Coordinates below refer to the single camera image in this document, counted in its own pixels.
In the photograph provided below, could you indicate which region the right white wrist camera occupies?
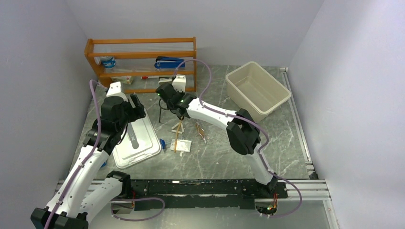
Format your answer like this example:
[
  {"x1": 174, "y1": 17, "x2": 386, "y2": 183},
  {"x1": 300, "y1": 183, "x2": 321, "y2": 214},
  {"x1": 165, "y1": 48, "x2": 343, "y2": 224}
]
[{"x1": 172, "y1": 74, "x2": 186, "y2": 93}]

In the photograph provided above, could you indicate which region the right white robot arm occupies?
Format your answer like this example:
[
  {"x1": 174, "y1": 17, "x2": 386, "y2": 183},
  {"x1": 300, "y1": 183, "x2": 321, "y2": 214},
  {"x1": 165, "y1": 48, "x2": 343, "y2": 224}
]
[{"x1": 156, "y1": 83, "x2": 278, "y2": 198}]

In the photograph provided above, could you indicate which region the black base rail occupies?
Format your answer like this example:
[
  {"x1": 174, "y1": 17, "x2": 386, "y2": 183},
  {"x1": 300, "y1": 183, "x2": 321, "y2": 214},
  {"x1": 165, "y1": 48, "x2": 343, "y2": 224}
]
[{"x1": 131, "y1": 179, "x2": 288, "y2": 211}]

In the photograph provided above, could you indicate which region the red white marker pen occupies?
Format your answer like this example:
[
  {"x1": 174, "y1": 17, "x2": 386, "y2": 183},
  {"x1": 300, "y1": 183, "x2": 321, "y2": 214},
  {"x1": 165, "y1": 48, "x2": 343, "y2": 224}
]
[{"x1": 142, "y1": 76, "x2": 160, "y2": 80}]

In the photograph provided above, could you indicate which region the black metal ring stand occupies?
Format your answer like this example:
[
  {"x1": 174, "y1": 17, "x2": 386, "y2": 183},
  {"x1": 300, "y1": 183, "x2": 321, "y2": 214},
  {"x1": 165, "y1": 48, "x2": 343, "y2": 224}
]
[{"x1": 158, "y1": 99, "x2": 169, "y2": 124}]

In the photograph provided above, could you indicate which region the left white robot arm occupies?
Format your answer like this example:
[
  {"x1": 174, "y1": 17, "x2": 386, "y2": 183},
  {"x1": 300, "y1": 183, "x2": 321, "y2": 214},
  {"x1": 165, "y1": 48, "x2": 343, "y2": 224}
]
[{"x1": 30, "y1": 94, "x2": 146, "y2": 229}]

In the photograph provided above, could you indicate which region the small white green box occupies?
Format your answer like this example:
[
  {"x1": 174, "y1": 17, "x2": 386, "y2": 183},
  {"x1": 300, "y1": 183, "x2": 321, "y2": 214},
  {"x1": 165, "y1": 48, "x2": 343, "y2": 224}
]
[{"x1": 110, "y1": 76, "x2": 133, "y2": 85}]

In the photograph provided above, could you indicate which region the orange wooden shelf rack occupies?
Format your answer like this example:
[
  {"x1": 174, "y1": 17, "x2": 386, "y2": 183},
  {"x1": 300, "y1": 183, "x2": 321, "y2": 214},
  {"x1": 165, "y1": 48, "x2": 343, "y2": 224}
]
[{"x1": 84, "y1": 37, "x2": 197, "y2": 94}]

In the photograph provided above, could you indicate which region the blue stapler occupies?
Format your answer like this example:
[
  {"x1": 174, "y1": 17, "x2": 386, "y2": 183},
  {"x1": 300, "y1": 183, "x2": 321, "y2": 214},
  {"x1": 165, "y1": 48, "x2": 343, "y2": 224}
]
[{"x1": 154, "y1": 56, "x2": 185, "y2": 69}]

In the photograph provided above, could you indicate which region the clear cylinder blue base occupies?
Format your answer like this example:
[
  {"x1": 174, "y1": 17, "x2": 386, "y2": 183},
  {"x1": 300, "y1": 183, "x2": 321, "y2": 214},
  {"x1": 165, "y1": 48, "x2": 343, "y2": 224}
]
[{"x1": 160, "y1": 139, "x2": 166, "y2": 150}]

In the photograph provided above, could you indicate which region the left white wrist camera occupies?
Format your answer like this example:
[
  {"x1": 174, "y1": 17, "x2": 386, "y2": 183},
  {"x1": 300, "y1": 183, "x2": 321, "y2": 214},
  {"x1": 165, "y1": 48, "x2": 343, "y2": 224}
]
[{"x1": 106, "y1": 82, "x2": 128, "y2": 102}]

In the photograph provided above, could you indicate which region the white plastic container lid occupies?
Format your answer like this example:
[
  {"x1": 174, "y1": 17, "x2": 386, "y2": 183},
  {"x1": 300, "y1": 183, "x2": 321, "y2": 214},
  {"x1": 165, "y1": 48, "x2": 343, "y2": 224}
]
[{"x1": 112, "y1": 115, "x2": 162, "y2": 169}]

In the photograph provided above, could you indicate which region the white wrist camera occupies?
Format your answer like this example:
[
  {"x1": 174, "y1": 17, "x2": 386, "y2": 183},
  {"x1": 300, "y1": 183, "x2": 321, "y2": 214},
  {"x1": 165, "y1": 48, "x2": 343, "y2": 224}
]
[
  {"x1": 106, "y1": 82, "x2": 128, "y2": 102},
  {"x1": 172, "y1": 74, "x2": 186, "y2": 93}
]

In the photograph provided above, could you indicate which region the beige plastic bin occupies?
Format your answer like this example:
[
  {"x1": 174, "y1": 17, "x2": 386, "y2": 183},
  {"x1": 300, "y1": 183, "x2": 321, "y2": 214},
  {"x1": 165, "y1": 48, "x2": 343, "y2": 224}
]
[{"x1": 225, "y1": 62, "x2": 291, "y2": 123}]

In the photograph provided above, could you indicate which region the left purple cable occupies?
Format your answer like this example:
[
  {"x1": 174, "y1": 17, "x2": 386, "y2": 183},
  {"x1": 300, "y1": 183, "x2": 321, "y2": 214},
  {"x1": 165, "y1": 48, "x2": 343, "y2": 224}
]
[{"x1": 43, "y1": 79, "x2": 110, "y2": 229}]

